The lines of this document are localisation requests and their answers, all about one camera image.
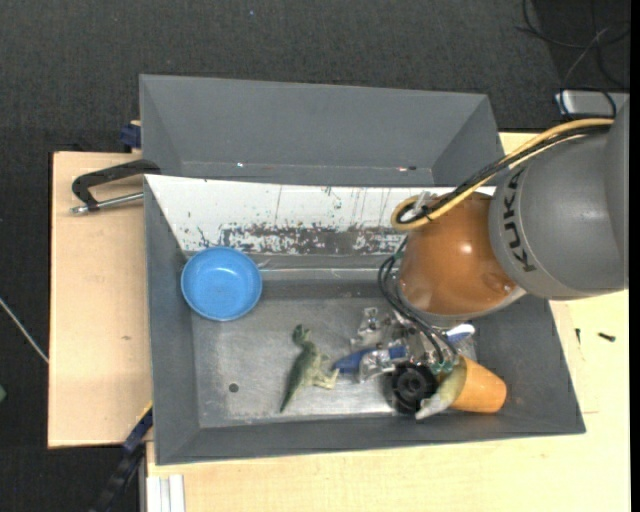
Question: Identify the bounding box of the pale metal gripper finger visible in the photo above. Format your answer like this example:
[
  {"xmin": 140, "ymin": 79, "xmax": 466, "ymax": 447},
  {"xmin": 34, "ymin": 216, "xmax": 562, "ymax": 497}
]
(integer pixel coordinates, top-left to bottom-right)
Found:
[
  {"xmin": 356, "ymin": 348, "xmax": 404, "ymax": 385},
  {"xmin": 349, "ymin": 305, "xmax": 396, "ymax": 351}
]

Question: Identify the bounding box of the blue and white toothbrush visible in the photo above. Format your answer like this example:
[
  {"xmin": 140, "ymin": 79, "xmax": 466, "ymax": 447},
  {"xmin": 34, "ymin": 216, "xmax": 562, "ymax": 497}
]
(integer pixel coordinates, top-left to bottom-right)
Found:
[{"xmin": 331, "ymin": 322, "xmax": 477, "ymax": 374}]

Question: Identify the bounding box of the green toy dinosaur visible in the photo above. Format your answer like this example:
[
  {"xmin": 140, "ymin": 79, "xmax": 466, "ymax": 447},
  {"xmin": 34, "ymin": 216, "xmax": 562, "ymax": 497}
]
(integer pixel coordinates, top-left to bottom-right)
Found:
[{"xmin": 278, "ymin": 323, "xmax": 342, "ymax": 415}]

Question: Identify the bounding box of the orange cup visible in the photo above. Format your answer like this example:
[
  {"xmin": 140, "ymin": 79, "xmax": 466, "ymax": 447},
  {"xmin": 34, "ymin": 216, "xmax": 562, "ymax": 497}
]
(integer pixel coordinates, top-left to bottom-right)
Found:
[{"xmin": 446, "ymin": 354, "xmax": 508, "ymax": 415}]

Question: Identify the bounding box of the grey metal bin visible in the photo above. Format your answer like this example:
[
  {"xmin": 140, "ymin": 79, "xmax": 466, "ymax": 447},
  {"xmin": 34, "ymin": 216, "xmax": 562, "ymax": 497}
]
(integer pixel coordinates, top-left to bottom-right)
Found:
[{"xmin": 138, "ymin": 73, "xmax": 587, "ymax": 467}]

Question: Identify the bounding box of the blue bowl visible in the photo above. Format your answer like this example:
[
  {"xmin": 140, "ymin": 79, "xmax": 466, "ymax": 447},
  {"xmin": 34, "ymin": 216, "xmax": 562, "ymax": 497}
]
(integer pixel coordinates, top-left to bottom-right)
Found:
[{"xmin": 180, "ymin": 246, "xmax": 264, "ymax": 323}]

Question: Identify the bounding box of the pale brown flat board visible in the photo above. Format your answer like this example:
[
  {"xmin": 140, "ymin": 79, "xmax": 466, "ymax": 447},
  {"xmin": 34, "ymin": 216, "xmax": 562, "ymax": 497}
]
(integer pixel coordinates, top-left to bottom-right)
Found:
[{"xmin": 47, "ymin": 149, "xmax": 157, "ymax": 449}]

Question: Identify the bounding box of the black cylinder on white bracket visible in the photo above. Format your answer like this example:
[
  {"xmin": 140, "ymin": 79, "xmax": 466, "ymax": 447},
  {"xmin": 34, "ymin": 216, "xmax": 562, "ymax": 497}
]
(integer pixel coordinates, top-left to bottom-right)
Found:
[{"xmin": 383, "ymin": 360, "xmax": 469, "ymax": 421}]

